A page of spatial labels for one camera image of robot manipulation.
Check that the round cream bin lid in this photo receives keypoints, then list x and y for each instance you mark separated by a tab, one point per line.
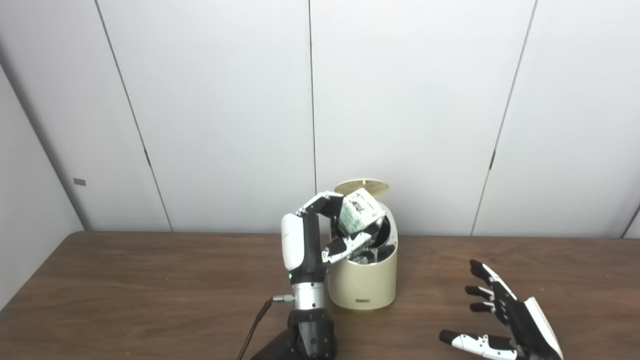
362	186

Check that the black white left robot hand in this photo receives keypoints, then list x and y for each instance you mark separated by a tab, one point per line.
300	245

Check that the cream-colored bin body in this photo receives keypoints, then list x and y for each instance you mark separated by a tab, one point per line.
365	282

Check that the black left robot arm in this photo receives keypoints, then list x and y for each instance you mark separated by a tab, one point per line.
310	325

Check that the white green milk carton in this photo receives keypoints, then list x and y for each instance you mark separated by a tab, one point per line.
362	210

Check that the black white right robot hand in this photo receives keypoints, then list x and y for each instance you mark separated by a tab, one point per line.
525	325

